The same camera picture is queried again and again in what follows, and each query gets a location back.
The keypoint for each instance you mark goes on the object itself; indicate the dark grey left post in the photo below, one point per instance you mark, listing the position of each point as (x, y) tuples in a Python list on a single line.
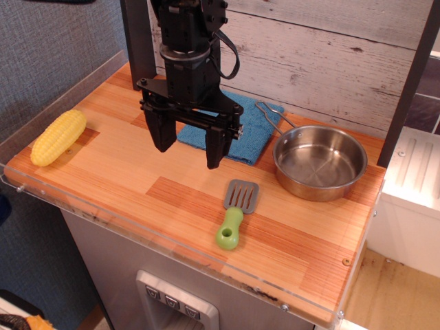
[(139, 40)]

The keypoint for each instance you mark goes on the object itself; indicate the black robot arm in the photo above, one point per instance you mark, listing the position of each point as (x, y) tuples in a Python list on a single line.
[(191, 30)]

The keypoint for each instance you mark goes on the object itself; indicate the grey toy fridge cabinet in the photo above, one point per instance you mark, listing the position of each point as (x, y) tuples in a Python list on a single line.
[(144, 289)]

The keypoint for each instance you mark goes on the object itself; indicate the blue cloth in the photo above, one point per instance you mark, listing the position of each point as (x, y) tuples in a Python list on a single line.
[(256, 132)]

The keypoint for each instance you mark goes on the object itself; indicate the grey spatula green handle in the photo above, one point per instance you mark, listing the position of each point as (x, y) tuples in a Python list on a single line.
[(240, 199)]

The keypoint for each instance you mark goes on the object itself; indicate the stainless steel pot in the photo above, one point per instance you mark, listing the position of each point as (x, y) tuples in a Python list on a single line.
[(314, 162)]

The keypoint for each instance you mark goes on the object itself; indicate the orange object bottom left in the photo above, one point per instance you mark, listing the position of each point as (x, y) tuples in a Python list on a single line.
[(16, 322)]

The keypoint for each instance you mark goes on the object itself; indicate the yellow plastic corn cob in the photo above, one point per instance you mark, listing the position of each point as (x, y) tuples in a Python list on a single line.
[(58, 137)]

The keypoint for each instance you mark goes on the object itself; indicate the dark grey right post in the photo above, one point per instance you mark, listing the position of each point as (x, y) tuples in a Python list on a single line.
[(415, 73)]

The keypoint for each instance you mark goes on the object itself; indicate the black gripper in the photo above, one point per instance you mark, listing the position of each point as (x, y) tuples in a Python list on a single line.
[(191, 94)]

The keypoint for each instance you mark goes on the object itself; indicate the dark grey post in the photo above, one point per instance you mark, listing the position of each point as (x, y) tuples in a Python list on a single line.
[(139, 40), (415, 73)]

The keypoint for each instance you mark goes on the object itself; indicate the clear acrylic edge guard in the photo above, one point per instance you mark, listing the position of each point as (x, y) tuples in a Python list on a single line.
[(287, 252)]

